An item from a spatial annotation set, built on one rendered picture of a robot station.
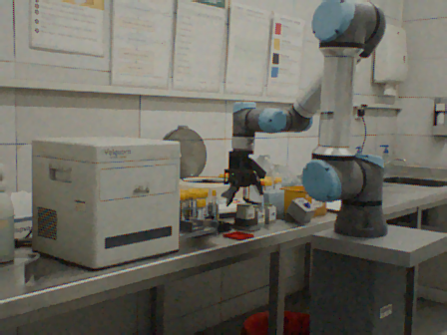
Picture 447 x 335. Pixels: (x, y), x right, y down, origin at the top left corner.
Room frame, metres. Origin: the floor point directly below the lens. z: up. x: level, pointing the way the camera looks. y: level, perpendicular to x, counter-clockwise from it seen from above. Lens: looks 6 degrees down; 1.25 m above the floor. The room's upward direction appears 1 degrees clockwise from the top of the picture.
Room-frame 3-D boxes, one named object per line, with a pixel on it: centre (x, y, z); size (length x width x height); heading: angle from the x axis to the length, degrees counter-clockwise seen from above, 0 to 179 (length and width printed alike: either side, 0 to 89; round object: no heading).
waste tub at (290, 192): (2.14, -0.31, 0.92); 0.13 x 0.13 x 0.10; 46
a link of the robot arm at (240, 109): (1.82, -0.07, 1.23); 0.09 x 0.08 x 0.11; 40
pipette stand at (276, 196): (2.04, -0.18, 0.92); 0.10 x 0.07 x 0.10; 141
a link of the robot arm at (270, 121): (1.76, -0.14, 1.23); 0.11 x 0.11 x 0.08; 40
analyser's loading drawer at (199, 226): (1.58, 0.10, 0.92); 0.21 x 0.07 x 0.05; 139
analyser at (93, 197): (1.50, 0.30, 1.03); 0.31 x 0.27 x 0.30; 139
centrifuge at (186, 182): (2.15, 0.05, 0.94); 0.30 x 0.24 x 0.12; 40
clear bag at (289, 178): (2.77, -0.30, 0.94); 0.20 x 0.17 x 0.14; 111
